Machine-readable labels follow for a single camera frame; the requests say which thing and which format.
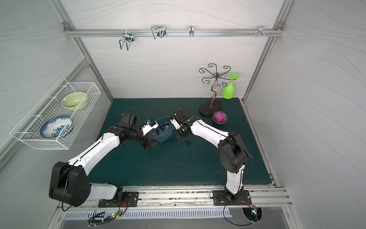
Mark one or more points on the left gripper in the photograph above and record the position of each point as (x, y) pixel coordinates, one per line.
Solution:
(146, 140)

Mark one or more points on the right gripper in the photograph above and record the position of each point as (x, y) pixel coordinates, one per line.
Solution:
(178, 133)

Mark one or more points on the blue plastic storage box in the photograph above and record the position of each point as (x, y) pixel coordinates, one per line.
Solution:
(164, 135)

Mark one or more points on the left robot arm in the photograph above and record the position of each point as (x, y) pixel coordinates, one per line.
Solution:
(69, 180)

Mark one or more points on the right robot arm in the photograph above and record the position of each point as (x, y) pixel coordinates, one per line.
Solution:
(232, 150)

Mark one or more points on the green table mat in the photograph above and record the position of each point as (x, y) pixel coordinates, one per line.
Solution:
(174, 162)

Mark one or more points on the purple ball in bowl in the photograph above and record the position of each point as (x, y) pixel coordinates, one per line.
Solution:
(220, 117)

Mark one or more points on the dark metal jewelry stand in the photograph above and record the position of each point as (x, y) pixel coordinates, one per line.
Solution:
(215, 80)

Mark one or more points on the green plastic goblet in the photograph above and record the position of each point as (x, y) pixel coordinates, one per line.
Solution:
(228, 91)

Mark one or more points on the green ceramic bowl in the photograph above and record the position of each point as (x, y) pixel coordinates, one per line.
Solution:
(77, 101)

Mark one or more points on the blue white patterned bowl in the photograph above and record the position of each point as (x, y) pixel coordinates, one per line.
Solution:
(60, 126)

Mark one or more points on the metal hook centre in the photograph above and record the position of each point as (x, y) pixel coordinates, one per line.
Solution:
(158, 31)

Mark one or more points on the small metal hook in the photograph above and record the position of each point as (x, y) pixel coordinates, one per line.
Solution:
(191, 31)

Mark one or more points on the metal double hook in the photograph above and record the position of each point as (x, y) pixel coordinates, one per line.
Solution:
(126, 41)

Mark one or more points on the metal hook right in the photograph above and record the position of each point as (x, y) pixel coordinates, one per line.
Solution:
(261, 32)

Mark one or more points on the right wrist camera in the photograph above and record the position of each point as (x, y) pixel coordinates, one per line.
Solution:
(174, 123)

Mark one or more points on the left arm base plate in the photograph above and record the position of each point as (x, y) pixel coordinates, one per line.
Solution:
(125, 199)

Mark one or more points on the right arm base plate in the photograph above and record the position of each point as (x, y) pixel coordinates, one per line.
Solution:
(223, 197)

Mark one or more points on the white wire basket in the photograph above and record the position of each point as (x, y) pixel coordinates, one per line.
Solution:
(28, 129)

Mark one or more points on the aluminium front rail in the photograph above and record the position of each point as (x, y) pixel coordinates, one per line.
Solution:
(182, 197)

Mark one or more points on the aluminium rail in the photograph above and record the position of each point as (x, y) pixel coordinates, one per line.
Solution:
(182, 197)
(169, 32)

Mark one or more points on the aluminium top rail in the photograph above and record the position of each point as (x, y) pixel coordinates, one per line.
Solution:
(169, 32)

